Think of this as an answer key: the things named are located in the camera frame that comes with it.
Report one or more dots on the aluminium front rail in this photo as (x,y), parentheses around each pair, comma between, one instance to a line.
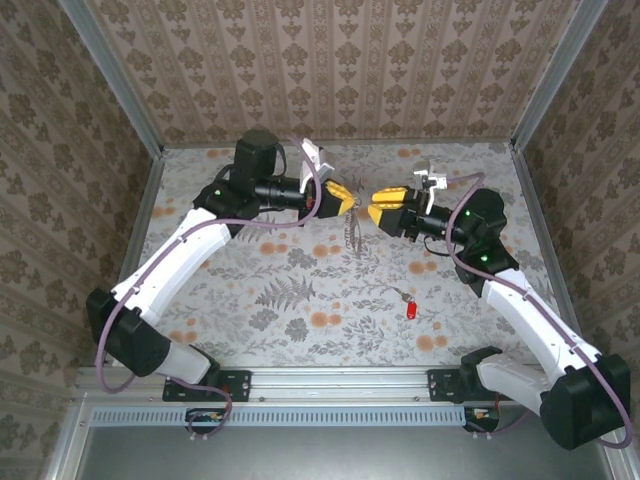
(340,382)

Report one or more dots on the black connector box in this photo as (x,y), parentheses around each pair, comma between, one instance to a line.
(202,419)
(482,417)

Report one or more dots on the silver key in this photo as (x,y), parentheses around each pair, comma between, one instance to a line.
(399,295)

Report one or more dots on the aluminium side rail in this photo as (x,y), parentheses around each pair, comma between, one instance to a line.
(145,210)
(535,210)

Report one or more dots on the aluminium back bar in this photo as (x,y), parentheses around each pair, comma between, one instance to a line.
(380,143)

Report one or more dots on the aluminium frame post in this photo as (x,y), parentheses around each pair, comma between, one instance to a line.
(557,75)
(112,75)

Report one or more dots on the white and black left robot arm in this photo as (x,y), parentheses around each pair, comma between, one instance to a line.
(170,260)

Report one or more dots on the red plastic key tag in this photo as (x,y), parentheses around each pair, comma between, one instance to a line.
(411,311)

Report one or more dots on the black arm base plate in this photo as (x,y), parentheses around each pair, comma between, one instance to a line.
(442,385)
(235,387)

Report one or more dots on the grey metal panel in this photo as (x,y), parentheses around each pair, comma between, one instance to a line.
(325,455)

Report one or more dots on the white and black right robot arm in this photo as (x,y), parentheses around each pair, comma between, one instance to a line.
(535,320)

